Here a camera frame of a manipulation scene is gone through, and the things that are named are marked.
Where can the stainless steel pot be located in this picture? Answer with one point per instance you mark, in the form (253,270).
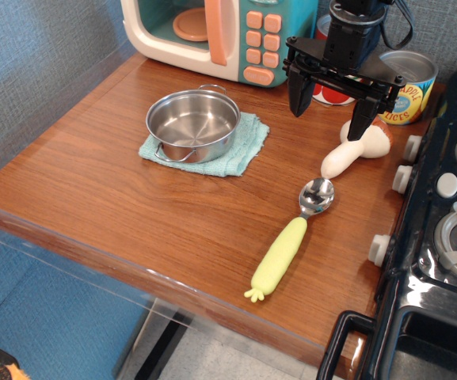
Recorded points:
(193,126)

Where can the pineapple slices can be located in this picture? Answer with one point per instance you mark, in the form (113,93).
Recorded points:
(420,73)

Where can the tomato sauce can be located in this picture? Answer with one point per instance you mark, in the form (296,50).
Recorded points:
(322,94)

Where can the black toy stove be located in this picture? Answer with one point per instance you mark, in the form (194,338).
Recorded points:
(413,334)

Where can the teal folded cloth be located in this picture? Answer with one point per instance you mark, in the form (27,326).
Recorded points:
(248,142)

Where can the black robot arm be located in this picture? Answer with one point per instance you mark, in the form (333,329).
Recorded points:
(356,8)

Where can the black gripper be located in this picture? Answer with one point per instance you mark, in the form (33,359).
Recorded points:
(346,62)

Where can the toy microwave teal and peach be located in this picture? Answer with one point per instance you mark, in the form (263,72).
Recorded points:
(240,41)

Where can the plush mushroom toy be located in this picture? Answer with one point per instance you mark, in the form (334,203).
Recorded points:
(376,142)

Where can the spoon with yellow-green handle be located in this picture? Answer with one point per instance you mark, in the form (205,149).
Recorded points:
(316,196)

